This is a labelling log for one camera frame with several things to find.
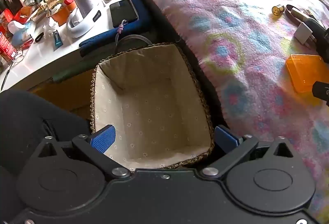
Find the pen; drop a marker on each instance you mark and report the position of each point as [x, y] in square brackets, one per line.
[5, 77]

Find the small white box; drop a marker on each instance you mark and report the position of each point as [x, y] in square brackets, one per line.
[302, 32]

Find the black smartphone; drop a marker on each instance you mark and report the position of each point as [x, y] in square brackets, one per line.
[123, 13]

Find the blue cushion pad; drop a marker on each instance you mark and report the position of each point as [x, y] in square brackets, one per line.
[142, 15]

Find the white and blue tissue pack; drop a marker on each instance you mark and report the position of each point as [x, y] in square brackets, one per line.
[21, 32]

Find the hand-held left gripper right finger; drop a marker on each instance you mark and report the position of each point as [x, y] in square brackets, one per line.
[226, 140]

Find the pastel printed blanket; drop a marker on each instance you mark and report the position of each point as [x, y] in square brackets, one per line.
[231, 33]

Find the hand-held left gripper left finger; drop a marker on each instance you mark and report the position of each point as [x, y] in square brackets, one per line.
[104, 137]

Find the red can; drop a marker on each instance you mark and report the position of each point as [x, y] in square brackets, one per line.
[6, 45]

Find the small gold cylinder cap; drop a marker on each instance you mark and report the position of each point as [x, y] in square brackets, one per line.
[278, 11]

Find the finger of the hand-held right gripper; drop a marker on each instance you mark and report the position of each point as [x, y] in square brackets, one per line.
[321, 90]
[320, 36]

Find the teal tube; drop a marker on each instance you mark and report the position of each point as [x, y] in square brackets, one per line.
[57, 40]

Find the orange transparent box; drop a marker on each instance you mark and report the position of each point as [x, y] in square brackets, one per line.
[303, 72]

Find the woven basket with cloth lining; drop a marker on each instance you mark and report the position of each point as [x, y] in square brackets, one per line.
[154, 100]

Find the white curved stand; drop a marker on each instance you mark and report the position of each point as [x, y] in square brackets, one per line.
[82, 23]

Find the eyeglasses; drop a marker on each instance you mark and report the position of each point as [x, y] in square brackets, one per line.
[18, 54]

